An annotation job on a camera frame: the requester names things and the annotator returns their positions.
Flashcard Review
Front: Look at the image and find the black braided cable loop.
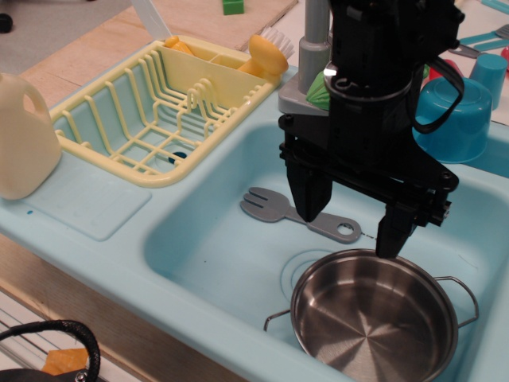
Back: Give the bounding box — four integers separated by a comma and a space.
0, 319, 101, 382

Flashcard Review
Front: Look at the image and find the red plastic object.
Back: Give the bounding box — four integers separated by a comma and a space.
428, 59, 463, 80

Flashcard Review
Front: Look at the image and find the yellow plastic drying rack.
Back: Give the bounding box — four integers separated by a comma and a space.
50, 37, 276, 188

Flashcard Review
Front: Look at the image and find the cream plastic jug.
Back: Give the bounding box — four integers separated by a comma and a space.
1, 73, 61, 200

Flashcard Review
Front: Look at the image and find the light blue toy sink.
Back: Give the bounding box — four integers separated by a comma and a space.
1, 95, 508, 381

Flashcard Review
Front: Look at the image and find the green plastic toy piece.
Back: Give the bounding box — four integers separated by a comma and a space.
305, 72, 330, 111

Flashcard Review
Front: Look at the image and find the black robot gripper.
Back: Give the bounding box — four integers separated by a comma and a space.
278, 64, 459, 259

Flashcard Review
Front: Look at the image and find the white plastic utensil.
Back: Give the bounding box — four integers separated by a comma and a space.
130, 0, 172, 41

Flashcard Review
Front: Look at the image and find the orange object bottom left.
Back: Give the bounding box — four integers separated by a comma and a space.
41, 348, 88, 376

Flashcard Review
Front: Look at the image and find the grey plastic toy fork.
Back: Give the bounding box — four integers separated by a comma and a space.
239, 187, 362, 244

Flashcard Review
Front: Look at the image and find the yellow dish brush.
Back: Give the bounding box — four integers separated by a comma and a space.
238, 26, 294, 83

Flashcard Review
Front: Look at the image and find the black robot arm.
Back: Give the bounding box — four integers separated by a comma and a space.
278, 1, 464, 258

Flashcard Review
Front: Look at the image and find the stainless steel pot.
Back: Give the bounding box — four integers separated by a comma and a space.
259, 249, 481, 381

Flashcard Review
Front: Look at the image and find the green block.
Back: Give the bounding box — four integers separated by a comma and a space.
222, 0, 244, 16

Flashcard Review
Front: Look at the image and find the blue plastic cup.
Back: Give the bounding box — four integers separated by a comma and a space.
469, 53, 508, 110

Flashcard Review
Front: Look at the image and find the blue plastic bowl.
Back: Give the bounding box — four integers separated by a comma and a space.
413, 77, 492, 164

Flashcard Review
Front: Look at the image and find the grey toy faucet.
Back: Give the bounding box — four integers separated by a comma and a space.
278, 0, 331, 115

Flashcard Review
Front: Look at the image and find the yellow utensil in rack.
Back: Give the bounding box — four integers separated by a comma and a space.
164, 36, 193, 56

